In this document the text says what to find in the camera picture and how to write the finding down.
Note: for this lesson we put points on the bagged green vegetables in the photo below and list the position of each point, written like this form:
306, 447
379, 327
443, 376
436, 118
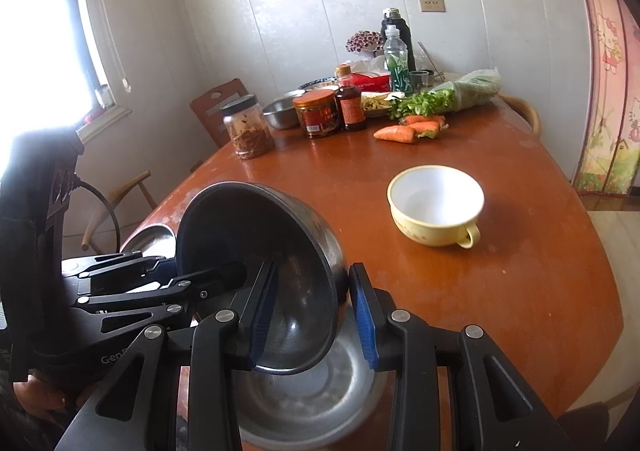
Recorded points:
465, 91

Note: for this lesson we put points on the round flat metal pan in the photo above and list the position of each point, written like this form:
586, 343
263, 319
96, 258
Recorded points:
150, 238

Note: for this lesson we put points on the dark-rimmed plate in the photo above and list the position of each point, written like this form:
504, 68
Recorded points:
315, 83

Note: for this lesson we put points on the yellow cup white inside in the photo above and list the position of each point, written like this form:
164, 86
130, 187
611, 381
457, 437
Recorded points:
435, 226

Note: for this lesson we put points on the clear plastic bottle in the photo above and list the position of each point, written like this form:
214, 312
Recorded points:
395, 56

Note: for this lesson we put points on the dark sauce bottle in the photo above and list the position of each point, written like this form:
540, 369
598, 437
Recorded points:
350, 111

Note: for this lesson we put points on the window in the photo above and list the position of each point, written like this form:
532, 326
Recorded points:
40, 56

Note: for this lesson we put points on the dried flower bouquet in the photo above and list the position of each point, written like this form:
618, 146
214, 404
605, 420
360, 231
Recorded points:
364, 42

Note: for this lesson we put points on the black thermos flask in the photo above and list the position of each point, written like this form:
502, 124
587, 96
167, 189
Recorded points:
407, 36

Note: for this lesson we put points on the small carrot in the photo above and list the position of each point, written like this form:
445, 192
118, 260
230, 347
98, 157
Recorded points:
427, 128
420, 120

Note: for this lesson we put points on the red tissue pack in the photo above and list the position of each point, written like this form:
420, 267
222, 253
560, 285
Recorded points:
370, 78

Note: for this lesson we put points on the grey window latch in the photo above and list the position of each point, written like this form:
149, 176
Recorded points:
103, 97

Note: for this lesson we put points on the steel basin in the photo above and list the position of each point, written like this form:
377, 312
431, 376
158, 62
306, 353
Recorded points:
280, 116

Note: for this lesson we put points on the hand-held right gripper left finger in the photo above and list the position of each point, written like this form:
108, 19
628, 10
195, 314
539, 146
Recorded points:
262, 316

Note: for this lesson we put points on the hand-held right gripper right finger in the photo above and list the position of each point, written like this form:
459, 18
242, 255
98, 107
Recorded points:
362, 316

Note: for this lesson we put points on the person's left hand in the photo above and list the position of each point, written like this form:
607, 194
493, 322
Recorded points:
40, 396

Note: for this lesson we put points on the plastic jar black lid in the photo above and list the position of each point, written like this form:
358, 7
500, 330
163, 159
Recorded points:
247, 131

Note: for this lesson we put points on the large steel bowl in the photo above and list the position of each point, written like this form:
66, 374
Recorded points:
325, 396

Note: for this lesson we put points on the red-lidded sauce jar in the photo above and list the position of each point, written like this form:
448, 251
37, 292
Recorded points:
317, 118

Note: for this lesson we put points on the cartoon print folding screen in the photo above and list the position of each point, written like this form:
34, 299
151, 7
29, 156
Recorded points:
615, 81

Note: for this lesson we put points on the yellow food pack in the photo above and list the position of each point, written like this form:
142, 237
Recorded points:
375, 103

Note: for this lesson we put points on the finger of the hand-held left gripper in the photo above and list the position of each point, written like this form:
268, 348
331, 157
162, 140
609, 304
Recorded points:
125, 266
210, 281

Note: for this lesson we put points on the large carrot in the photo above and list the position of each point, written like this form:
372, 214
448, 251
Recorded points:
395, 133

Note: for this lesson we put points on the wooden slat-back chair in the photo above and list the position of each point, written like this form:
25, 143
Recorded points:
207, 116

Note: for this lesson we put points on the wall socket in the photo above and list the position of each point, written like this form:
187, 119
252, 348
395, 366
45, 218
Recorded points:
432, 5

